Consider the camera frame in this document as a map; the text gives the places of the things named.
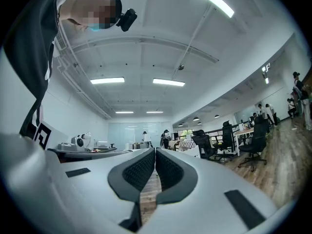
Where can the grey desktop device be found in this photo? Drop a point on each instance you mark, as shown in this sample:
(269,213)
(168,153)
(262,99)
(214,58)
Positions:
(64,147)

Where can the person's black white shirt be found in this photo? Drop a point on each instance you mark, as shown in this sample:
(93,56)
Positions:
(29,45)

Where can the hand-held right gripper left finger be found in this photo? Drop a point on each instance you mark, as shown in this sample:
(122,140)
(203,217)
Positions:
(92,191)

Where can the illuminated wall sign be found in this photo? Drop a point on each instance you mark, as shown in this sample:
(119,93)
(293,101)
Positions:
(267,80)

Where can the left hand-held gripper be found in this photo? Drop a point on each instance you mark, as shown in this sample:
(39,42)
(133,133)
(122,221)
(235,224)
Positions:
(42,136)

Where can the black office chair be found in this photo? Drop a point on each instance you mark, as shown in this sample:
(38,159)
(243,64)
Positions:
(203,142)
(258,135)
(228,135)

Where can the table with checkered cloth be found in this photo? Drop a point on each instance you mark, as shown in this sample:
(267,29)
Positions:
(187,144)

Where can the dark top desk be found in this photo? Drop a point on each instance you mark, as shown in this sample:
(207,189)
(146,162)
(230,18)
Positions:
(97,152)

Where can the black head-worn camera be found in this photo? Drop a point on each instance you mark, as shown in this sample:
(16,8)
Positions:
(128,19)

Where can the white printer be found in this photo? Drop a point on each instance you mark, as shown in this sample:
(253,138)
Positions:
(101,144)

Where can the person's head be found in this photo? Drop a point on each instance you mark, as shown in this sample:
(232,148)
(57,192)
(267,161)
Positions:
(70,8)

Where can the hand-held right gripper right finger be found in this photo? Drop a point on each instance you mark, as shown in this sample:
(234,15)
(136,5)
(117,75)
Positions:
(214,199)

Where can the table with beige cloth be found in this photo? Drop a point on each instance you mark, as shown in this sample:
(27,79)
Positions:
(173,144)

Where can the small wooden top table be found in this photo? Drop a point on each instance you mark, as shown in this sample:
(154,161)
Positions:
(139,144)

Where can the white desk with wooden top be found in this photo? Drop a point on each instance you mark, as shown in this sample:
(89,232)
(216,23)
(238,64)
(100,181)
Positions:
(243,131)

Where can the white ceiling air vent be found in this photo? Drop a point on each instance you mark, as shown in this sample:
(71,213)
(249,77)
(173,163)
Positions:
(61,41)

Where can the light blue face mask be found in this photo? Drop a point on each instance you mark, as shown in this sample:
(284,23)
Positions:
(93,27)

